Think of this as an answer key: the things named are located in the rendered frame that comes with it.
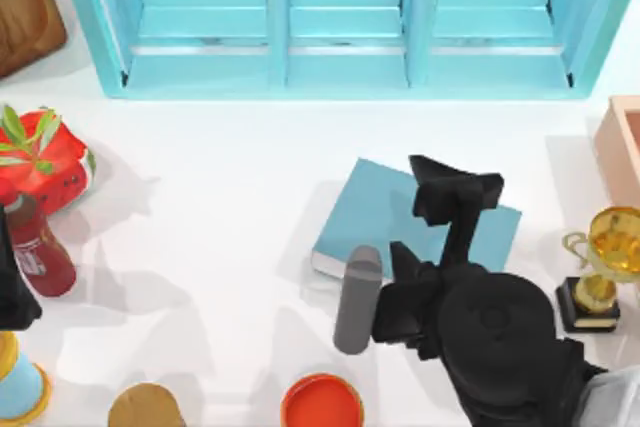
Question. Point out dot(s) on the pale grey rounded box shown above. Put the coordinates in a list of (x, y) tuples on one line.
[(357, 297)]

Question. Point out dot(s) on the light blue book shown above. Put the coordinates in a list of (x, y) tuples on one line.
[(365, 217)]

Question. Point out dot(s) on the light blue rack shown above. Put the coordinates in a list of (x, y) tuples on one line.
[(345, 72)]

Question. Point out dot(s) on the gold trophy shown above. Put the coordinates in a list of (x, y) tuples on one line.
[(607, 242)]

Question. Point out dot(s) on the salmon-coloured box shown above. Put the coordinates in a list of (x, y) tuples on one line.
[(617, 157)]

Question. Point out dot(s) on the brown bread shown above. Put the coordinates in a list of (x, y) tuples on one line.
[(145, 407)]

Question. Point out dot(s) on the red bottle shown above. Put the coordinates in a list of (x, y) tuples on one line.
[(47, 267)]

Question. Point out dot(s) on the red plant pot with leaves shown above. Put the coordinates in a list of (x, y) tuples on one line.
[(55, 162)]

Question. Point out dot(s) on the stack of coloured rings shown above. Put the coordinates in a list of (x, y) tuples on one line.
[(20, 387)]

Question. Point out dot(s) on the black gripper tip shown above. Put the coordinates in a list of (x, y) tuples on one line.
[(12, 292)]

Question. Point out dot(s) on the wooden cupboard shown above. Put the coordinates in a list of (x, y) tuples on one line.
[(25, 12)]

